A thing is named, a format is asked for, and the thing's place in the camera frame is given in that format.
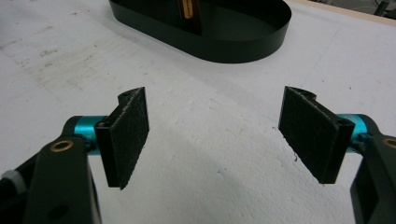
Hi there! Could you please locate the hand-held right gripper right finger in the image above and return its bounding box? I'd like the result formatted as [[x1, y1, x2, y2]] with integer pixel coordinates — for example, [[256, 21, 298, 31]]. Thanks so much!
[[277, 85, 371, 185]]

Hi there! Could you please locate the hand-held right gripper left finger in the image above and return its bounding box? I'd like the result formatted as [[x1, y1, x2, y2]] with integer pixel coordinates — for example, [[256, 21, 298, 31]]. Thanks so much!
[[73, 86, 150, 190]]

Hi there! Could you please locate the black key rack with tray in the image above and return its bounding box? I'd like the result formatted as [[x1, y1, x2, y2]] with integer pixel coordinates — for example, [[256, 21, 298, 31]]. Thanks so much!
[[108, 0, 293, 64]]

